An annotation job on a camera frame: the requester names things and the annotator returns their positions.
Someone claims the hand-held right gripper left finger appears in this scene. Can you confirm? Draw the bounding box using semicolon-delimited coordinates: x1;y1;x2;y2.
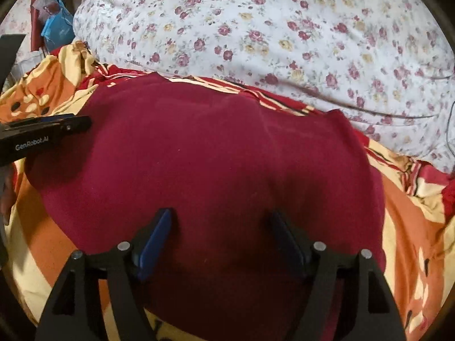
35;208;174;341

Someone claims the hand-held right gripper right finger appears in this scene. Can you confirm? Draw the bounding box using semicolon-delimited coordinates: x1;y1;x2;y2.
270;210;408;341

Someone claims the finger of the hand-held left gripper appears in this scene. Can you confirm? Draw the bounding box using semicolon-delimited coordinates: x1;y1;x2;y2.
0;114;92;141
0;34;27;90

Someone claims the maroon shirt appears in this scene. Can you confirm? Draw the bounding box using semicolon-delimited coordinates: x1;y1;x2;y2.
25;72;386;334

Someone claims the red cloth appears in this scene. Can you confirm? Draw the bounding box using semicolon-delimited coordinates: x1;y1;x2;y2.
30;0;45;57

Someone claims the floral pillow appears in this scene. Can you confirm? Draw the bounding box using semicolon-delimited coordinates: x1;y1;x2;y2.
0;0;32;43

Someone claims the blue plastic bag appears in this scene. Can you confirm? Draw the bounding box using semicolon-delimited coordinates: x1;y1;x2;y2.
41;0;75;48

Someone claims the clear plastic bag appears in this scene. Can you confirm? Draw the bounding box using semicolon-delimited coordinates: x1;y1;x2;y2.
32;0;59;20

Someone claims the red orange printed blanket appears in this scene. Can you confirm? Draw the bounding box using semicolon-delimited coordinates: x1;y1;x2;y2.
0;41;455;341

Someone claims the white floral quilt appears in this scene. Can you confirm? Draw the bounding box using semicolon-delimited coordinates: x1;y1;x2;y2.
73;0;455;174

